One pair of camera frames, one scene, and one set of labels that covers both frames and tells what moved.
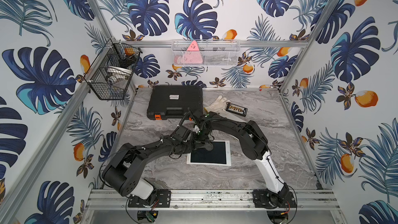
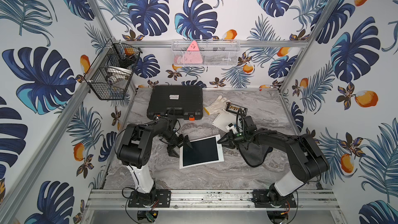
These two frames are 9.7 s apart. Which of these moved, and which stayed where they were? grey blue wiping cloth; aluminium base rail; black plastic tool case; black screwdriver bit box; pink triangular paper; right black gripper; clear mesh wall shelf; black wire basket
Moved: grey blue wiping cloth; right black gripper
Stayed: black screwdriver bit box; aluminium base rail; pink triangular paper; clear mesh wall shelf; black wire basket; black plastic tool case
